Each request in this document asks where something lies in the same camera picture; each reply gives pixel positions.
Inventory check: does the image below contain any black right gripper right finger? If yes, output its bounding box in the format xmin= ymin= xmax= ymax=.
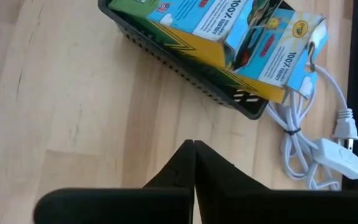
xmin=194 ymin=139 xmax=358 ymax=224

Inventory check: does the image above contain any green yellow crayon box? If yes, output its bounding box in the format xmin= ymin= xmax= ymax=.
xmin=108 ymin=0 xmax=288 ymax=105
xmin=224 ymin=0 xmax=329 ymax=100

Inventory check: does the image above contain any black plastic basket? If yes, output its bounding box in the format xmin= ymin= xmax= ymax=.
xmin=97 ymin=0 xmax=295 ymax=121

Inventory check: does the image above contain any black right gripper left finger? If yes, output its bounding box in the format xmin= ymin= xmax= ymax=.
xmin=33 ymin=139 xmax=196 ymax=224

